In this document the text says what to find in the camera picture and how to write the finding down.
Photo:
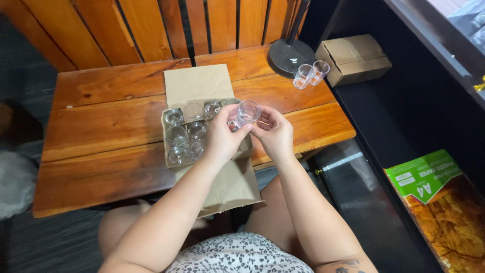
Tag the person's left hand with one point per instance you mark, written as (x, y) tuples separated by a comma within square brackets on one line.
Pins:
[(221, 138)]

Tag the person's right hand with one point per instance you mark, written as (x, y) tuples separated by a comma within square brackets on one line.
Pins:
[(278, 138)]

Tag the small clear glass cup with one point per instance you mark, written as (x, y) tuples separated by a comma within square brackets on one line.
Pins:
[(304, 76), (320, 71), (248, 112)]

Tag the cluster of clear glasses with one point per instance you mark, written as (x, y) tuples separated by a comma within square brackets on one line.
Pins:
[(182, 132)]

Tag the open brown cardboard box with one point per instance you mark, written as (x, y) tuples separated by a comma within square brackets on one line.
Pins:
[(197, 83)]

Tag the person's right leg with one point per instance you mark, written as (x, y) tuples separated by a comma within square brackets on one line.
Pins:
[(271, 216)]

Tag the person's leg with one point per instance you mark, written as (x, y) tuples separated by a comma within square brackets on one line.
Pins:
[(117, 225), (271, 216)]

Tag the black lamp with round base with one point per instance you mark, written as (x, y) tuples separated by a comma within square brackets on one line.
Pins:
[(290, 57)]

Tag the small closed cardboard box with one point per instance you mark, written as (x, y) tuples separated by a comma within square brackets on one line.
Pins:
[(354, 58)]

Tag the person's spotted white dress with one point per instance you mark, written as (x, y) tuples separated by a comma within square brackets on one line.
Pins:
[(235, 254)]

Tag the black cabinet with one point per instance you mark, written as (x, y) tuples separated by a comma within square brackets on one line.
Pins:
[(401, 113)]

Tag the person's left leg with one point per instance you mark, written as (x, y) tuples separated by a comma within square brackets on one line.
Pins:
[(117, 225)]

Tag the green photo paper pack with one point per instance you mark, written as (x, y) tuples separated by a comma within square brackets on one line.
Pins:
[(439, 197)]

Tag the small yellow object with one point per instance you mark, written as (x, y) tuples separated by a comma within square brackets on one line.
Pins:
[(480, 85)]

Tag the grey bag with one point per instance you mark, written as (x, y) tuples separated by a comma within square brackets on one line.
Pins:
[(15, 185)]

